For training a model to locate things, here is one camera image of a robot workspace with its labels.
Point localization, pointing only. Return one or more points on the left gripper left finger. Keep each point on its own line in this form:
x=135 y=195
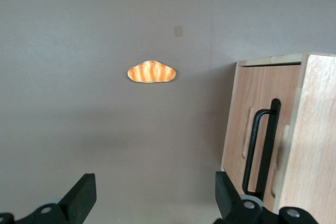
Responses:
x=76 y=200

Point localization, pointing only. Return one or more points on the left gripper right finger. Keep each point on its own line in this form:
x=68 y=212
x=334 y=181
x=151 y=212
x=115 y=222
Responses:
x=231 y=203

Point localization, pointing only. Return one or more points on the light wooden drawer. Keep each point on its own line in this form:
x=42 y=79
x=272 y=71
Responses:
x=286 y=90

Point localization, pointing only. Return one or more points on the light wooden cabinet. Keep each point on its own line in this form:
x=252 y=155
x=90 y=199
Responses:
x=315 y=129

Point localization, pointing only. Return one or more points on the orange striped toy croissant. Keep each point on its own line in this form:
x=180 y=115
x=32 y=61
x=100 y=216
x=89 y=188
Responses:
x=151 y=72

